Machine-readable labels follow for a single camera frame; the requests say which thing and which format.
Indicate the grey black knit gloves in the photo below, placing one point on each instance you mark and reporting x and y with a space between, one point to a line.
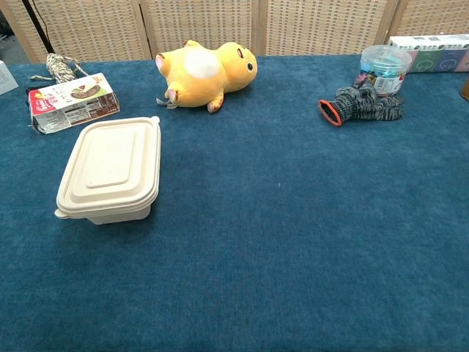
361 102

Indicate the beige lidded food container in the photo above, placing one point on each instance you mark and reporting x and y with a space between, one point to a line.
110 168

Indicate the pastel tissue box pack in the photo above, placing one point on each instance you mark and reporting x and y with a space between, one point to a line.
439 55

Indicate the yellow plush toy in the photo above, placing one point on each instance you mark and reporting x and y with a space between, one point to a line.
205 78

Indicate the woven wooden folding screen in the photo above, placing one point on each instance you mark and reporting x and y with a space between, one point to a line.
201 25

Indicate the printed food carton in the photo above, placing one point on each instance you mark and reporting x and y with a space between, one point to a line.
73 102

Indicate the clear jar of colourful clips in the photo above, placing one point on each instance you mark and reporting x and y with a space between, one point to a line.
386 69

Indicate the brown object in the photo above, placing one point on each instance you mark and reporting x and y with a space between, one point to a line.
466 89

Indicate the black pole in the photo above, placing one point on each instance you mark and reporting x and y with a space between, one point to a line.
36 25

